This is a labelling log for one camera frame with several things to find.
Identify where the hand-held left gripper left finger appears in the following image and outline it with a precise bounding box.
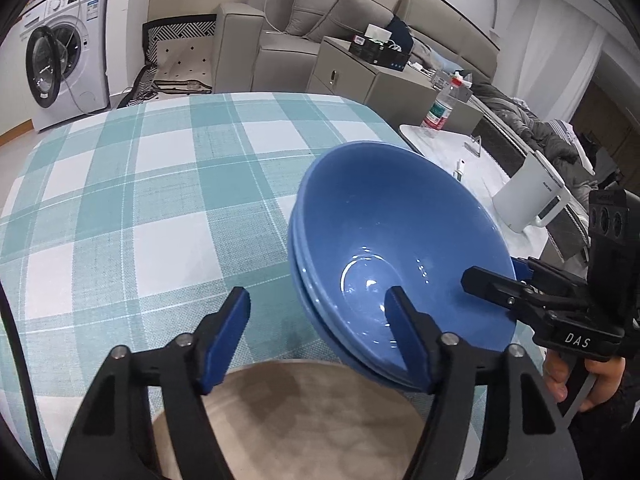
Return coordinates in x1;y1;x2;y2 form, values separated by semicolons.
56;286;252;480

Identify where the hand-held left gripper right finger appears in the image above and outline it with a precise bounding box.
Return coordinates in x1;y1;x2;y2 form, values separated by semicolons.
384;286;583;480

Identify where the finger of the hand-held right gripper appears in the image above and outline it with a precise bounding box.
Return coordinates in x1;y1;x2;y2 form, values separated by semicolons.
510;256;591;302
461;267;586;331

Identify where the blue bowl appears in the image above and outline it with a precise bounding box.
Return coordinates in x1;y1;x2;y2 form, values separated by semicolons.
288;230;433;394
288;141;517;358

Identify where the cream round plate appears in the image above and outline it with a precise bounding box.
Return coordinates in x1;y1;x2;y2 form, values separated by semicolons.
151;359;441;480

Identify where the person's right hand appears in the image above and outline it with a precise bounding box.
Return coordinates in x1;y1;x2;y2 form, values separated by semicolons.
543;350;626;413

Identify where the white electric kettle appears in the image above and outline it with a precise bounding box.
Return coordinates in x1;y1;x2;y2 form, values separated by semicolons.
492;150;571;233

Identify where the white marble side table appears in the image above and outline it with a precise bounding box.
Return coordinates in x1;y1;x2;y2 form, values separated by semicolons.
399;124;551;261

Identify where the grey blanket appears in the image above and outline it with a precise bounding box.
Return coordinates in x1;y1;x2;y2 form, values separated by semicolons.
470;80;601;186

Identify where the clear water bottle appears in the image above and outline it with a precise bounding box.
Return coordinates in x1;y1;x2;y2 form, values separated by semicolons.
420;74;463;133

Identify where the teal white checked tablecloth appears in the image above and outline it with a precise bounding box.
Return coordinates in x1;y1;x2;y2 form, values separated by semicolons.
0;91;546;480

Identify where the white curtain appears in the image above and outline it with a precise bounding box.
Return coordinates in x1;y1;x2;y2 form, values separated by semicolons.
510;0;608;126

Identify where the black box with tissues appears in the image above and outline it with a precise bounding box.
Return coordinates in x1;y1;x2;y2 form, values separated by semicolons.
348;35;411;71

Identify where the grey side cabinet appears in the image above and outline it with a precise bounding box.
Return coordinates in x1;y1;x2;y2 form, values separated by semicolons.
305;36;483;136

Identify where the dark blue garment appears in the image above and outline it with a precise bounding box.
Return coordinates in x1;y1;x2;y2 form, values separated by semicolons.
387;15;416;56

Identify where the black white patterned floor chair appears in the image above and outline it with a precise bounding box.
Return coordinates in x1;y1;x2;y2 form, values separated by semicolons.
117;15;217;108

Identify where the grey fabric sofa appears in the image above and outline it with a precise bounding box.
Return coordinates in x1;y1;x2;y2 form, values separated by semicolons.
214;0;501;111

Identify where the grey sofa cushion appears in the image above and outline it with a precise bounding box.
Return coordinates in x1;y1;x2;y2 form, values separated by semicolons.
305;0;396;46
285;0;351;38

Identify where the white washing machine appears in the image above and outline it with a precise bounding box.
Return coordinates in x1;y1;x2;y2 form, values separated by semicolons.
14;0;112;133

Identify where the white charger cable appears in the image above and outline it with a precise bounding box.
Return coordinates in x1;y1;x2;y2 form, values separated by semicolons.
262;0;288;36

